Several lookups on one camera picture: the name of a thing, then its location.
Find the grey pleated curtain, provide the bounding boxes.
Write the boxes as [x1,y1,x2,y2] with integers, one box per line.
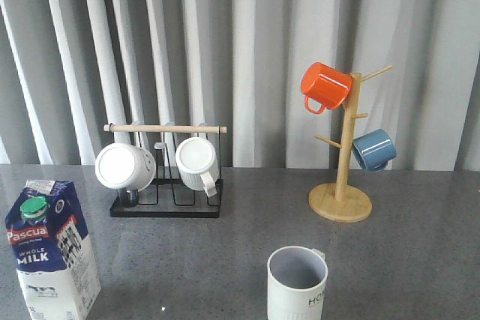
[1,0,479,171]

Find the orange hanging mug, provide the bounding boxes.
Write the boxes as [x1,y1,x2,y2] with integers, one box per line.
[301,62,353,114]

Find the white smooth hanging mug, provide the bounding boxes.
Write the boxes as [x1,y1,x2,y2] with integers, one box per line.
[94,143,157,208]

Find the blue white Pascual milk carton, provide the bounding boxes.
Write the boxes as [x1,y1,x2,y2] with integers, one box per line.
[5,180,101,319]

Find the blue hanging mug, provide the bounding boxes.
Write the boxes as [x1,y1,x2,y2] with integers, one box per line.
[352,129,397,172]

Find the wooden mug tree stand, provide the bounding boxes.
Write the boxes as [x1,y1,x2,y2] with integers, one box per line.
[308,64,393,223]

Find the black wire mug rack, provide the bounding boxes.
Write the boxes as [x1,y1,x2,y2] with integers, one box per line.
[103,123,227,218]

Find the white ribbed hanging mug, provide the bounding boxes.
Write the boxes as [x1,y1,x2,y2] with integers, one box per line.
[175,137,219,197]

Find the white table mug grey inside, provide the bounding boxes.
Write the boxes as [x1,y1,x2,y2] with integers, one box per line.
[267,246,329,319]

